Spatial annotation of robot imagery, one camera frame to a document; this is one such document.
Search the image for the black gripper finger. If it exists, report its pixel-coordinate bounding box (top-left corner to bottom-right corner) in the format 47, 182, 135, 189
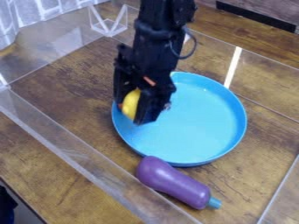
134, 80, 177, 125
114, 56, 137, 104

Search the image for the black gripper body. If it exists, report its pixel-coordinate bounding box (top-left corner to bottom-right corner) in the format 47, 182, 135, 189
118, 20, 186, 87

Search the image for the yellow toy lemon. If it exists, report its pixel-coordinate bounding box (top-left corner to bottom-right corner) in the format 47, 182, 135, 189
122, 89, 141, 120

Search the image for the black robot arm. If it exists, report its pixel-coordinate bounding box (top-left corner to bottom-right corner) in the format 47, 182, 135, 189
114, 0, 198, 125

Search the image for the blue round tray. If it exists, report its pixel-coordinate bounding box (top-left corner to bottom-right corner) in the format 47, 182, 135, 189
111, 72, 249, 167

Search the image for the purple toy eggplant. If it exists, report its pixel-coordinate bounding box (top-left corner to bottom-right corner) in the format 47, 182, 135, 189
135, 156, 222, 209

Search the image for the white patterned curtain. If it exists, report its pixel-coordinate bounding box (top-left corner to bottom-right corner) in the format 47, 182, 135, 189
0, 0, 109, 51

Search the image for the clear acrylic enclosure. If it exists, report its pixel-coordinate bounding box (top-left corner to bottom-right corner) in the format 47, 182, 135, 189
0, 8, 299, 224

